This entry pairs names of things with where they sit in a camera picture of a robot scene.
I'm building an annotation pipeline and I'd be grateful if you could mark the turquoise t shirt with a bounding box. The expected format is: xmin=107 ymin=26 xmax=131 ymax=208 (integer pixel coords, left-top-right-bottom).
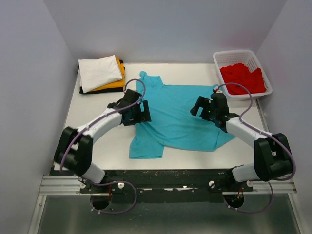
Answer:
xmin=129 ymin=71 xmax=235 ymax=159

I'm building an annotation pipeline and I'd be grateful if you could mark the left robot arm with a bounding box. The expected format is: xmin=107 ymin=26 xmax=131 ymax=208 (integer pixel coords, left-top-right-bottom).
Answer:
xmin=54 ymin=90 xmax=152 ymax=193

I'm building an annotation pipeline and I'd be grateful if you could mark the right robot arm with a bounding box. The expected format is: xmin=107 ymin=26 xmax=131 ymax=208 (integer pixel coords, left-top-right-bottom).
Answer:
xmin=190 ymin=92 xmax=295 ymax=191

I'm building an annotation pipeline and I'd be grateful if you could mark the folded black t shirt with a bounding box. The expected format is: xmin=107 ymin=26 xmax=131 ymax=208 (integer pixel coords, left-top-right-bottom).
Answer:
xmin=78 ymin=59 xmax=125 ymax=96

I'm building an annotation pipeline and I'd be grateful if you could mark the folded yellow t shirt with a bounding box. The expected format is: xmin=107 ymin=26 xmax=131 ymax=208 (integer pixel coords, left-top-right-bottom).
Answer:
xmin=89 ymin=57 xmax=126 ymax=92

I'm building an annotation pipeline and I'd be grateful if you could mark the red t shirt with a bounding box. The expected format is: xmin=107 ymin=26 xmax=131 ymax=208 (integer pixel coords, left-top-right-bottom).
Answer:
xmin=220 ymin=63 xmax=266 ymax=94

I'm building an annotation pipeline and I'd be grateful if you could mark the folded white t shirt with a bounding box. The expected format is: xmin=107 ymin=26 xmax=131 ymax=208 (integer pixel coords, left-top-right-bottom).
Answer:
xmin=78 ymin=55 xmax=125 ymax=94

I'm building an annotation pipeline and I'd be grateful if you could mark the white plastic laundry basket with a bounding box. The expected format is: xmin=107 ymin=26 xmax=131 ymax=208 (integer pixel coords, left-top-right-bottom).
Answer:
xmin=213 ymin=49 xmax=273 ymax=98

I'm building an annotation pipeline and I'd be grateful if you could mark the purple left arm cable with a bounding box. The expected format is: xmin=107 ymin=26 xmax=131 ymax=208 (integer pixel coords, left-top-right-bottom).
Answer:
xmin=59 ymin=79 xmax=147 ymax=215

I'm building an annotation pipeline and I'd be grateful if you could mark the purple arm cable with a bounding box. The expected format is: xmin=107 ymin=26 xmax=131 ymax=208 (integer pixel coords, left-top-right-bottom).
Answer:
xmin=214 ymin=83 xmax=297 ymax=214
xmin=59 ymin=79 xmax=147 ymax=215

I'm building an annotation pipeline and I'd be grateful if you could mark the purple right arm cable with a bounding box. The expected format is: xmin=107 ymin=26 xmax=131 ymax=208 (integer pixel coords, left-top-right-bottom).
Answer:
xmin=214 ymin=83 xmax=297 ymax=214

